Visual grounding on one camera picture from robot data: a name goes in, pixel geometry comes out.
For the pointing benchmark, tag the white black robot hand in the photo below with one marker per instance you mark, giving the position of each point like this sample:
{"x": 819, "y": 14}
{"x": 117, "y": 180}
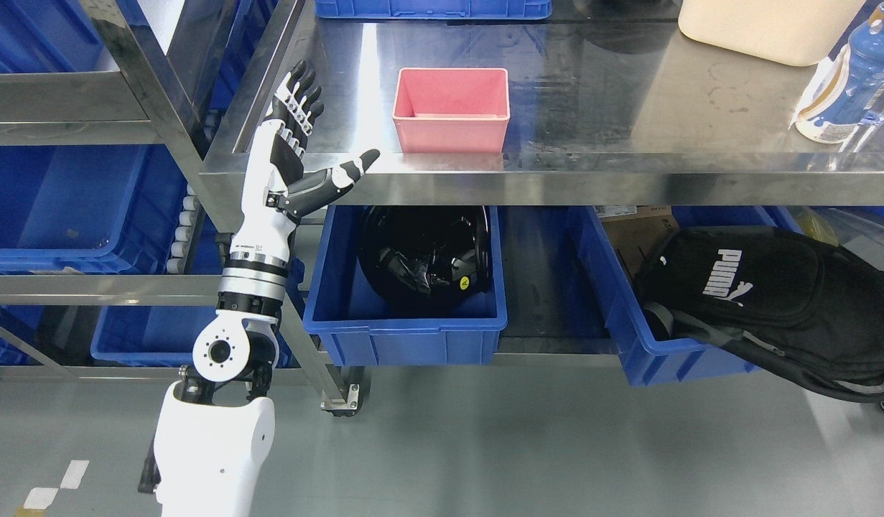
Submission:
{"x": 277, "y": 191}

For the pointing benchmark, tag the pink plastic storage box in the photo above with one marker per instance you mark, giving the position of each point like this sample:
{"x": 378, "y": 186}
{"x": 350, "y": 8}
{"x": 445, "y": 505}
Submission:
{"x": 452, "y": 110}

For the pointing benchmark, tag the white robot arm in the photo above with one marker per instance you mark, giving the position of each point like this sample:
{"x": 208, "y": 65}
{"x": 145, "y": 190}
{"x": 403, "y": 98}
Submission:
{"x": 217, "y": 423}

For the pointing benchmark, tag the blue bin left shelf lower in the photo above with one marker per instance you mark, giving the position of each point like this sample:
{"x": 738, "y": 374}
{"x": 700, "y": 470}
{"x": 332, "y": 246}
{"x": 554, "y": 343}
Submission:
{"x": 154, "y": 337}

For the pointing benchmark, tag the blue bin shelf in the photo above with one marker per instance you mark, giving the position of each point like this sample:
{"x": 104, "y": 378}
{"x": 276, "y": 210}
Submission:
{"x": 93, "y": 209}
{"x": 154, "y": 337}

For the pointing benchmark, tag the blue bin left shelf middle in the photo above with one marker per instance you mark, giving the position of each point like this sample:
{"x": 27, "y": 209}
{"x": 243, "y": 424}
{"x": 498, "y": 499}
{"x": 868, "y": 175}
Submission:
{"x": 93, "y": 209}

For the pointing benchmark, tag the stainless steel shelf rack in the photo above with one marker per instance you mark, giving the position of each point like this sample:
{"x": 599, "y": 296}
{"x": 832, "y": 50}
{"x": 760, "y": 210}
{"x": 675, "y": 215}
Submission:
{"x": 151, "y": 85}

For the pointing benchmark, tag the cardboard box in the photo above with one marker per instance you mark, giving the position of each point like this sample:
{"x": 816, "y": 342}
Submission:
{"x": 634, "y": 231}

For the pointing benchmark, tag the cream plastic container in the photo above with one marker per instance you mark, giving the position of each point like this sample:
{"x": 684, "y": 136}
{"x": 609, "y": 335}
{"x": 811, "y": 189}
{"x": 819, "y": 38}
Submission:
{"x": 795, "y": 33}

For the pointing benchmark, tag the blue bin with helmet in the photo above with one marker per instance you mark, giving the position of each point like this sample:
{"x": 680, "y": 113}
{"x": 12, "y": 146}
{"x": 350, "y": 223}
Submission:
{"x": 357, "y": 327}

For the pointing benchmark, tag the black helmet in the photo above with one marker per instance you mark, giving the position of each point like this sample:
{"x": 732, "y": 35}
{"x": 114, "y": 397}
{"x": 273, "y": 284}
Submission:
{"x": 426, "y": 255}

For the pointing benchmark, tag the blue bin top edge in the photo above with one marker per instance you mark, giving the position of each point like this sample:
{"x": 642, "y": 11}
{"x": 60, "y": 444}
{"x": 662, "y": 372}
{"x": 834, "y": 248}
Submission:
{"x": 449, "y": 10}

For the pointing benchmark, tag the stainless steel table cart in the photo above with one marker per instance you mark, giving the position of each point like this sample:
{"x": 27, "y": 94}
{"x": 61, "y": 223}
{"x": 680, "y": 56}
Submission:
{"x": 608, "y": 111}

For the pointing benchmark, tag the blue bin upper left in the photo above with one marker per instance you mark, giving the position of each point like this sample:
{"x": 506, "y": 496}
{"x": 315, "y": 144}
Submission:
{"x": 52, "y": 36}

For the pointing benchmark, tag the blue bin with backpack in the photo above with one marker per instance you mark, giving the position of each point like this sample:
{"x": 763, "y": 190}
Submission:
{"x": 650, "y": 316}

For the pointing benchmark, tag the black Puma backpack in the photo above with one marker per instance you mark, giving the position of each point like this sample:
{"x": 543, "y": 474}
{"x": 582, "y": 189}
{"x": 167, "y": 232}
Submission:
{"x": 809, "y": 312}

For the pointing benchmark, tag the blue drink bottle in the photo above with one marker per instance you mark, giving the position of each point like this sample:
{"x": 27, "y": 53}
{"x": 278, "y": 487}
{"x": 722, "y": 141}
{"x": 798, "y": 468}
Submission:
{"x": 854, "y": 82}

